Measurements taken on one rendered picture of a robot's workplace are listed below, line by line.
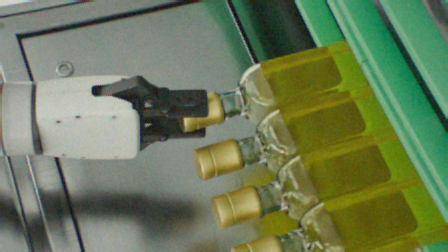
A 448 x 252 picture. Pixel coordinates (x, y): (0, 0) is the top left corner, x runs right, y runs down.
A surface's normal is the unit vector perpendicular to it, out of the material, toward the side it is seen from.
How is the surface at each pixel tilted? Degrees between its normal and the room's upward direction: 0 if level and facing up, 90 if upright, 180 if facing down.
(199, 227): 90
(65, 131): 73
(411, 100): 90
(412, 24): 90
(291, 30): 89
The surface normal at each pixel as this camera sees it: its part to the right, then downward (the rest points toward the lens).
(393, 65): 0.07, -0.52
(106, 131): 0.06, 0.86
